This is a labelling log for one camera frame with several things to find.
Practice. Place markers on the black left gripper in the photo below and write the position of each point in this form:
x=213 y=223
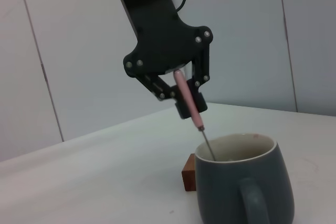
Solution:
x=157 y=37

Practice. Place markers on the grey ceramic mug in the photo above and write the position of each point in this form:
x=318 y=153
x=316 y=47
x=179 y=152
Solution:
x=223 y=190

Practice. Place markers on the brown matte wooden block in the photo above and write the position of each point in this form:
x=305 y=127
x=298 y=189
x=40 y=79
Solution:
x=189 y=176

